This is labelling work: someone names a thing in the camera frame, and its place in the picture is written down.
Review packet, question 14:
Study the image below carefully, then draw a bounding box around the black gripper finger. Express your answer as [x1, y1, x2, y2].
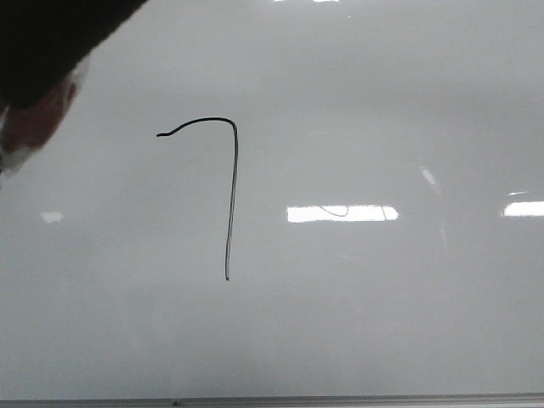
[1, 1, 145, 108]

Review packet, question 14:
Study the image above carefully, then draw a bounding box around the white whiteboard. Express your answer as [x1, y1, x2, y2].
[1, 1, 543, 400]

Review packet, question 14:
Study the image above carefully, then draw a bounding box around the aluminium whiteboard frame edge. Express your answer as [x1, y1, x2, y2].
[1, 393, 543, 407]

